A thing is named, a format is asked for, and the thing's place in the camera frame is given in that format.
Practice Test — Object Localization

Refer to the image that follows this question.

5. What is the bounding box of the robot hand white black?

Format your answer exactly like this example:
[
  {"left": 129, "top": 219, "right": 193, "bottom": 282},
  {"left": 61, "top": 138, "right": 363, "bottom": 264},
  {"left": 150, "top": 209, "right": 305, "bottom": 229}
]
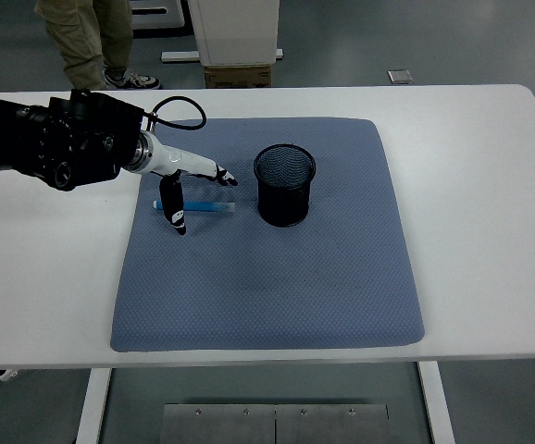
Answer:
[{"left": 148, "top": 136, "right": 240, "bottom": 238}]

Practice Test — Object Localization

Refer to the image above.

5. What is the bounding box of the blue marker pen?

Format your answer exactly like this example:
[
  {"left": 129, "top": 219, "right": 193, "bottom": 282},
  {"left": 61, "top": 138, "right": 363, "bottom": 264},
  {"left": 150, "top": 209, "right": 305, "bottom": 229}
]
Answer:
[{"left": 152, "top": 199, "right": 237, "bottom": 215}]

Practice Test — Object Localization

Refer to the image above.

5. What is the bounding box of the black mesh pen holder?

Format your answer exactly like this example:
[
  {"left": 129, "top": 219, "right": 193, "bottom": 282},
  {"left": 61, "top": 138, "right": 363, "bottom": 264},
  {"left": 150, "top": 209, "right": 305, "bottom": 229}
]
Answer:
[{"left": 252, "top": 143, "right": 317, "bottom": 228}]

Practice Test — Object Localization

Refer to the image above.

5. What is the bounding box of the brown cardboard box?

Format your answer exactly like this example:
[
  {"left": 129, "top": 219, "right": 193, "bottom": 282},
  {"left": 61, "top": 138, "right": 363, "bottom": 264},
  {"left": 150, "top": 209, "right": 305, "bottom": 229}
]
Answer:
[{"left": 203, "top": 64, "right": 273, "bottom": 89}]

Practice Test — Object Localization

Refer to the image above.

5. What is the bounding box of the white base bar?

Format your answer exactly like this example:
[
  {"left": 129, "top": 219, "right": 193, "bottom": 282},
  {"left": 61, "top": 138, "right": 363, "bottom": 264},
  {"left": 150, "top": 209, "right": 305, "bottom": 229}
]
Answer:
[{"left": 159, "top": 47, "right": 285, "bottom": 64}]

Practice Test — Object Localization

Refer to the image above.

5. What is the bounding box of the blue-grey textured mat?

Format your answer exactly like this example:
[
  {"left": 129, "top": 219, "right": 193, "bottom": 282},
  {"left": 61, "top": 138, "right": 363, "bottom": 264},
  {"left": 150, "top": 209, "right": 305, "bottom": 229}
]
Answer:
[{"left": 109, "top": 117, "right": 425, "bottom": 353}]

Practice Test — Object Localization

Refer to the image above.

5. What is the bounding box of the person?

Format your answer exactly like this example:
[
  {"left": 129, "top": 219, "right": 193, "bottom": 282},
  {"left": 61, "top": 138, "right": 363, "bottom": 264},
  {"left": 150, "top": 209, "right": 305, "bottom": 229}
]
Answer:
[{"left": 34, "top": 0, "right": 163, "bottom": 91}]

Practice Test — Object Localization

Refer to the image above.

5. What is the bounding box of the grey floor socket plate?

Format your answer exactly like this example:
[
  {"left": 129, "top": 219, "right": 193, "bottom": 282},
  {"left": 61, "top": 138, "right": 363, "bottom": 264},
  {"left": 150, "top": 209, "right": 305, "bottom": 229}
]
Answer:
[{"left": 386, "top": 68, "right": 414, "bottom": 85}]

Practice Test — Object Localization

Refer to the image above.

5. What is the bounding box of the white table leg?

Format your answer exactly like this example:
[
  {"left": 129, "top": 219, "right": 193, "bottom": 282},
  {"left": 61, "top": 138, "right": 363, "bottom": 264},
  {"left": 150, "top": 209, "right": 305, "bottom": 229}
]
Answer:
[
  {"left": 73, "top": 368, "right": 113, "bottom": 444},
  {"left": 416, "top": 360, "right": 456, "bottom": 444}
]

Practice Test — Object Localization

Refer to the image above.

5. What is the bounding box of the grey metal plate with screws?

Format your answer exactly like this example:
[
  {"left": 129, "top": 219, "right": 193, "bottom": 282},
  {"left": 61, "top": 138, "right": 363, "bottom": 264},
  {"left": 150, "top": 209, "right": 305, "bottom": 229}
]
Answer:
[
  {"left": 274, "top": 403, "right": 391, "bottom": 444},
  {"left": 158, "top": 403, "right": 277, "bottom": 444}
]

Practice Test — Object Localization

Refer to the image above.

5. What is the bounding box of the grey equipment frame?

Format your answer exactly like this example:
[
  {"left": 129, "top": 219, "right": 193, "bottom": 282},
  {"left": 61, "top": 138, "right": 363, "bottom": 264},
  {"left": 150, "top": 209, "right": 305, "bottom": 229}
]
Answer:
[{"left": 131, "top": 0, "right": 191, "bottom": 39}]

